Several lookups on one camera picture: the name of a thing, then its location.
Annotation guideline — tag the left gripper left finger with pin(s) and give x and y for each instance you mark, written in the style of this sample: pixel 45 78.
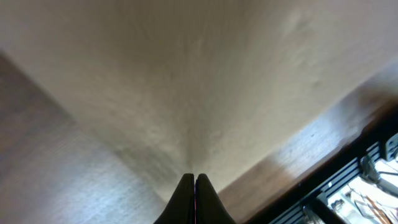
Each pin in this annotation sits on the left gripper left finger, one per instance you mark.
pixel 181 207

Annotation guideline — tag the cardboard box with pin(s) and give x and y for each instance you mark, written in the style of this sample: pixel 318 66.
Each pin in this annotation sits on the cardboard box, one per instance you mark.
pixel 198 86

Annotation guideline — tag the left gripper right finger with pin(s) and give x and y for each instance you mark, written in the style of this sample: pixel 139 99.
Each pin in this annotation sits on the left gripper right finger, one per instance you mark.
pixel 208 206

